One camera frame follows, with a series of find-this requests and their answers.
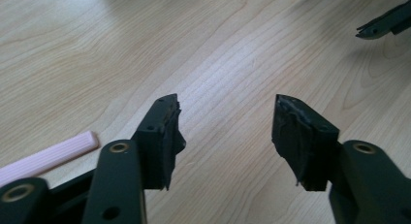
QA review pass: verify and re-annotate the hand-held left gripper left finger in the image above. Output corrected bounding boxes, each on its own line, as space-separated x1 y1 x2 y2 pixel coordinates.
130 93 187 191

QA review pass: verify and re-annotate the pink ribbed stick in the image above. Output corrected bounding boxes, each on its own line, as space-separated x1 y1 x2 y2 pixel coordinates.
0 130 101 188

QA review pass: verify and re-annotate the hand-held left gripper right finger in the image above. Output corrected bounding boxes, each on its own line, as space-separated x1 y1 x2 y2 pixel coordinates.
271 94 341 192

